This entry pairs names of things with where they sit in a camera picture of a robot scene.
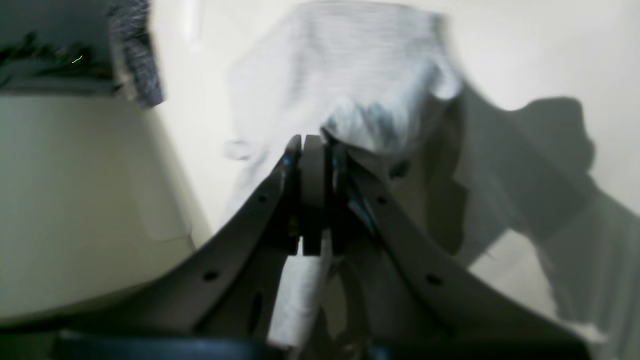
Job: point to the grey T-shirt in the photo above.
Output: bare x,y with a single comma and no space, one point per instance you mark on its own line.
376,76

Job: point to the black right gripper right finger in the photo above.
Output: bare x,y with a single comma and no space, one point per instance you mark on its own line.
414,295

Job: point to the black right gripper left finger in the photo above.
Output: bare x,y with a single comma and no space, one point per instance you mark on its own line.
224,294

